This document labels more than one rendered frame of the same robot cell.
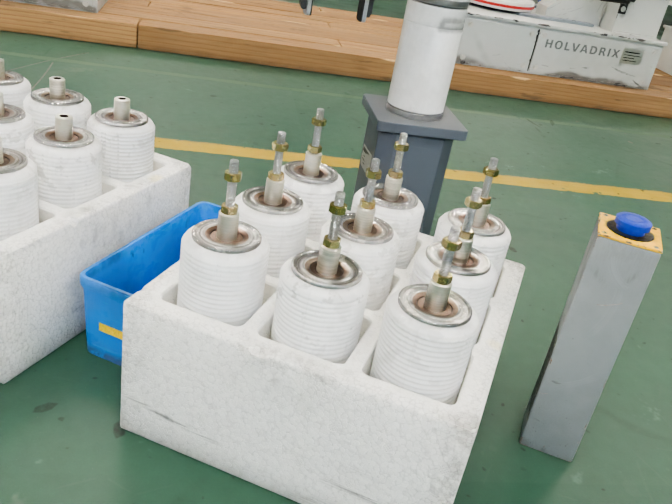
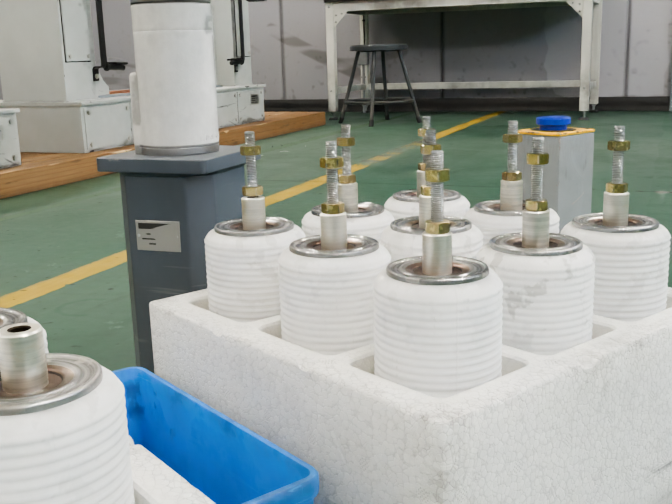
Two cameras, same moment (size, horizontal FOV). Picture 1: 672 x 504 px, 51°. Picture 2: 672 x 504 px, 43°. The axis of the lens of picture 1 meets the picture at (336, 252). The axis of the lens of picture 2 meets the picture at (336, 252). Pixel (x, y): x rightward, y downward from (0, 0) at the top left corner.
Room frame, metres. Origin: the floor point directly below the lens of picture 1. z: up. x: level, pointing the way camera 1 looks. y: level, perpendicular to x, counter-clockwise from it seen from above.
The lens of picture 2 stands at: (0.40, 0.66, 0.41)
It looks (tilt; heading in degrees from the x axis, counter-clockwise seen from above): 13 degrees down; 304
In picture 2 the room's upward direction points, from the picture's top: 2 degrees counter-clockwise
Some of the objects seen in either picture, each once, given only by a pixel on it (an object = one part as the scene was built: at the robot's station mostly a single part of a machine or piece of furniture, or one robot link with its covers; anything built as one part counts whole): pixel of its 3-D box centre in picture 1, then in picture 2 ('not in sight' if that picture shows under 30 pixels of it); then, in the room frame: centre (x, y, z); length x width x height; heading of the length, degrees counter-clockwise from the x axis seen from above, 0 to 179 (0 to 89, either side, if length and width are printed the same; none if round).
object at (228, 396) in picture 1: (339, 339); (431, 388); (0.76, -0.03, 0.09); 0.39 x 0.39 x 0.18; 74
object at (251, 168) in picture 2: (316, 136); (251, 172); (0.91, 0.05, 0.30); 0.01 x 0.01 x 0.08
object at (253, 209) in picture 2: (312, 163); (253, 214); (0.91, 0.05, 0.26); 0.02 x 0.02 x 0.03
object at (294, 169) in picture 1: (310, 172); (254, 227); (0.91, 0.05, 0.25); 0.08 x 0.08 x 0.01
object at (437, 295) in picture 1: (437, 294); (615, 209); (0.62, -0.11, 0.26); 0.02 x 0.02 x 0.03
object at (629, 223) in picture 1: (631, 226); (553, 125); (0.75, -0.33, 0.32); 0.04 x 0.04 x 0.02
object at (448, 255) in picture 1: (446, 261); (617, 168); (0.62, -0.11, 0.30); 0.01 x 0.01 x 0.08
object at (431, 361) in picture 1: (415, 377); (610, 319); (0.62, -0.11, 0.16); 0.10 x 0.10 x 0.18
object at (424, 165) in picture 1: (395, 195); (189, 271); (1.13, -0.08, 0.15); 0.15 x 0.15 x 0.30; 13
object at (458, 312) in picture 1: (434, 305); (615, 223); (0.62, -0.11, 0.25); 0.08 x 0.08 x 0.01
